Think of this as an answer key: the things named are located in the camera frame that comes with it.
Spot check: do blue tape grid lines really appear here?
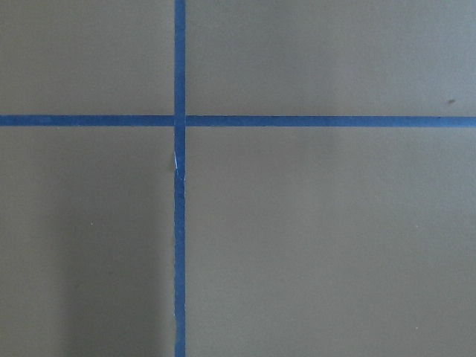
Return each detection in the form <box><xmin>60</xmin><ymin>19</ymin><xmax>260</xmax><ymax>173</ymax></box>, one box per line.
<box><xmin>1</xmin><ymin>1</ymin><xmax>475</xmax><ymax>356</ymax></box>

